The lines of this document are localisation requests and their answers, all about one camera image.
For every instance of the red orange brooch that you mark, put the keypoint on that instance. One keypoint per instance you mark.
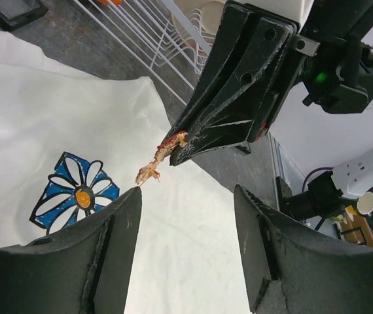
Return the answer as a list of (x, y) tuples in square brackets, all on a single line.
[(162, 152)]

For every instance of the white wire dish rack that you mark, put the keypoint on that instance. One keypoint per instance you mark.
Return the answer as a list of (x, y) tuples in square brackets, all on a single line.
[(145, 30)]

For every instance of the beige plate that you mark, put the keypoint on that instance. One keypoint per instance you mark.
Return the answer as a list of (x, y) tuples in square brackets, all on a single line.
[(211, 12)]

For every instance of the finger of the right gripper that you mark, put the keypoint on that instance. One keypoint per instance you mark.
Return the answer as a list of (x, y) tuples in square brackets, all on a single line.
[(249, 96), (235, 31)]

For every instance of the orange bowl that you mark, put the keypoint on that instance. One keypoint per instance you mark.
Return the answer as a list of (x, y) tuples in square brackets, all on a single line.
[(111, 2)]

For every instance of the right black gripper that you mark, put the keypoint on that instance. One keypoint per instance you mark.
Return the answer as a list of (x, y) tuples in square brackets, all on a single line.
[(329, 57)]

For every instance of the white t-shirt with flower print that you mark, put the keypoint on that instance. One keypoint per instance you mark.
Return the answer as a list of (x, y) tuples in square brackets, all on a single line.
[(71, 143)]

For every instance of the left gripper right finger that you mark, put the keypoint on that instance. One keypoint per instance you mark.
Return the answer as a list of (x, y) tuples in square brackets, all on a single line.
[(318, 274)]

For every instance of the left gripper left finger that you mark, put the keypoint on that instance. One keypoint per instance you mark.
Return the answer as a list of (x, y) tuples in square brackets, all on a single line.
[(83, 268)]

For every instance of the black square box far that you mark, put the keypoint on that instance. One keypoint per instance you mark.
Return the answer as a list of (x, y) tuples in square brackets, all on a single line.
[(19, 13)]

